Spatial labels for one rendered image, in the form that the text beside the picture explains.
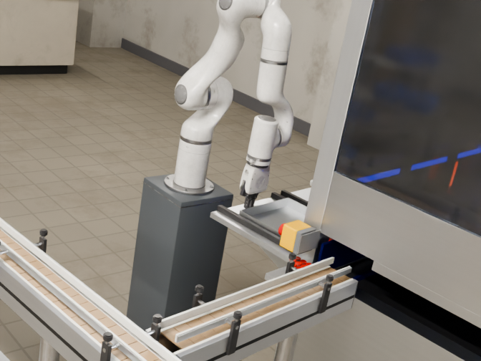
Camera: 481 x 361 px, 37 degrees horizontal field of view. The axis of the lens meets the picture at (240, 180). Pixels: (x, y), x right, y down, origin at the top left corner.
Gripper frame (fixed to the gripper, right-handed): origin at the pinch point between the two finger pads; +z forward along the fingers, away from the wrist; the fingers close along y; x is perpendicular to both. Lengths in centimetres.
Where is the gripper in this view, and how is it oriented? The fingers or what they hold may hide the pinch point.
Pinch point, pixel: (249, 203)
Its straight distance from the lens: 249.7
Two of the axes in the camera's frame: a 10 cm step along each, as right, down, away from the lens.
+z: -1.9, 9.1, 3.7
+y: 6.9, -1.5, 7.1
